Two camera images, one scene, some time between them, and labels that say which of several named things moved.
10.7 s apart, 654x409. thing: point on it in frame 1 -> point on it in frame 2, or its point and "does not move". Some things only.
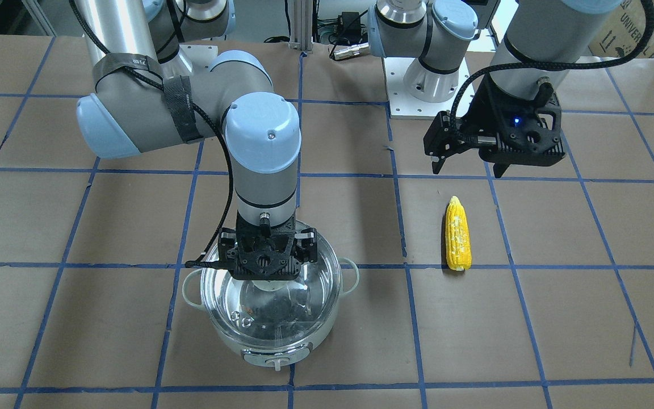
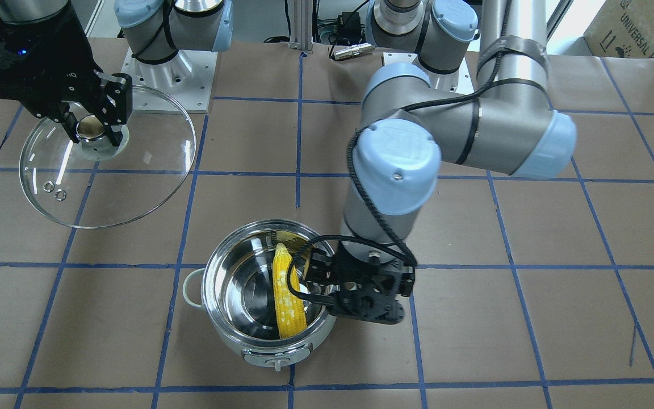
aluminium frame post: x=300 y=15 does not move
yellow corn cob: x=458 y=240 -> x=290 y=309
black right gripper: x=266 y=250 -> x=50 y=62
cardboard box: x=625 y=30 does not move
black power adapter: x=349 y=25 does not move
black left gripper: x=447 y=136 -> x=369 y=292
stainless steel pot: x=273 y=322 does not move
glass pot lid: x=276 y=311 -> x=102 y=185
